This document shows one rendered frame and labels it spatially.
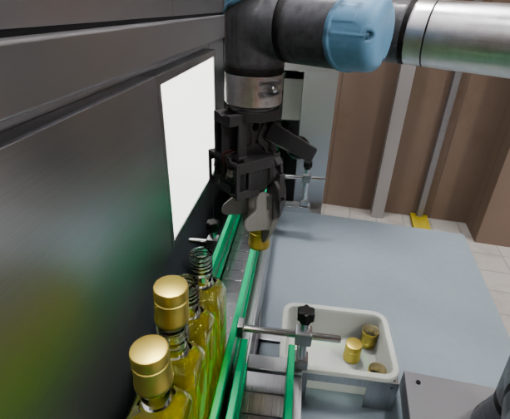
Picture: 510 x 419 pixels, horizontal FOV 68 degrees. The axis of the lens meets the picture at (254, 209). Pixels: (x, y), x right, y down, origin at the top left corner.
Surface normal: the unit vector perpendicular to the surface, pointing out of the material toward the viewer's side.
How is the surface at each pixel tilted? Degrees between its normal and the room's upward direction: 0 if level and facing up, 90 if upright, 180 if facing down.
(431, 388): 3
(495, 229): 90
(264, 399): 0
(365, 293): 0
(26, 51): 90
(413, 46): 111
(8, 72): 90
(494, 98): 90
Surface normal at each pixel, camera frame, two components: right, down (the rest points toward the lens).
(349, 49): -0.51, 0.67
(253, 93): -0.03, 0.49
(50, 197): 0.99, 0.08
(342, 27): -0.51, 0.23
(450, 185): -0.25, 0.46
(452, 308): 0.03, -0.88
